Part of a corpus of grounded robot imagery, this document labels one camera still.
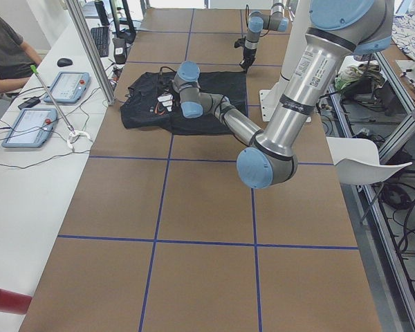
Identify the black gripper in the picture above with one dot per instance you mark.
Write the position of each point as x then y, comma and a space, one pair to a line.
247, 55

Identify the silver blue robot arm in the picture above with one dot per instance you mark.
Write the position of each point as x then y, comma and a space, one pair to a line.
257, 21
335, 30

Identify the black keyboard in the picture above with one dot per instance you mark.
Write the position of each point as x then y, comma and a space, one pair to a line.
100, 36

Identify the blue white patterned cloth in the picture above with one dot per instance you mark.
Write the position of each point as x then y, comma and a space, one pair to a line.
403, 34

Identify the far teach pendant tablet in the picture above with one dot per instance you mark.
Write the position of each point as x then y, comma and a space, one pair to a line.
68, 87

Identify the teach pendant tablet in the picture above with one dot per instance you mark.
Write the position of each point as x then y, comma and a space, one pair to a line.
68, 87
31, 129

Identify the black computer mouse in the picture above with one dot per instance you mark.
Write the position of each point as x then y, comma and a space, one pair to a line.
63, 62

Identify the green tipped reach stick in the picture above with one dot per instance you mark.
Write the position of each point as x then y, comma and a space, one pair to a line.
72, 132

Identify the near teach pendant tablet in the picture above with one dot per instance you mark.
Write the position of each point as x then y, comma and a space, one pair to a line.
31, 129

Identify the seated person grey shirt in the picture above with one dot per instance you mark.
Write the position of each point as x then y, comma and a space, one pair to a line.
16, 58

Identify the red fire extinguisher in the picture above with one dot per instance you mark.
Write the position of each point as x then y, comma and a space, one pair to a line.
15, 303

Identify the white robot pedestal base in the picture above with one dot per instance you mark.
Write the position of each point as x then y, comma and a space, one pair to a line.
295, 48

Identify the aluminium frame post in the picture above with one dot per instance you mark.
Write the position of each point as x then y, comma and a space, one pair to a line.
90, 49

